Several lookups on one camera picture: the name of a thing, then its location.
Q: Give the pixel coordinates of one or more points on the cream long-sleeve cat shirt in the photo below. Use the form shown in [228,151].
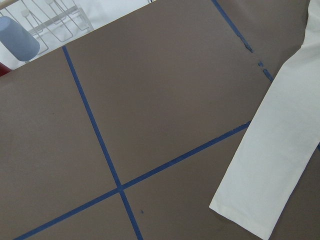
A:
[279,142]

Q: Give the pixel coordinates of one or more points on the blue plastic cup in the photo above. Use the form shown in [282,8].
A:
[17,40]

